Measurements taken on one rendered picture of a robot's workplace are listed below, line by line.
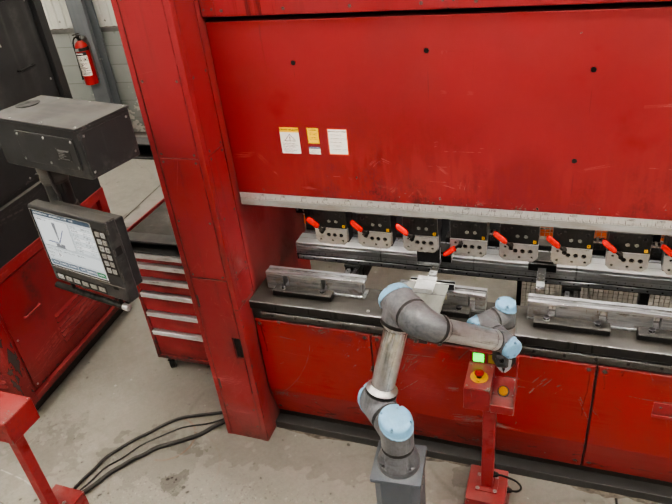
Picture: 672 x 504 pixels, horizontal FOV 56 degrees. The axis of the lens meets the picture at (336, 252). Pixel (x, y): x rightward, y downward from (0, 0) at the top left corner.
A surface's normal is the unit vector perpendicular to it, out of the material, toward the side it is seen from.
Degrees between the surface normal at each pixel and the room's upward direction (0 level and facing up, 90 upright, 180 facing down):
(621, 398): 90
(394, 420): 8
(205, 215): 90
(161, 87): 90
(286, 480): 0
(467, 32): 90
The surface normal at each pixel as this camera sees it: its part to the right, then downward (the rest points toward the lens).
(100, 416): -0.10, -0.85
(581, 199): -0.33, 0.52
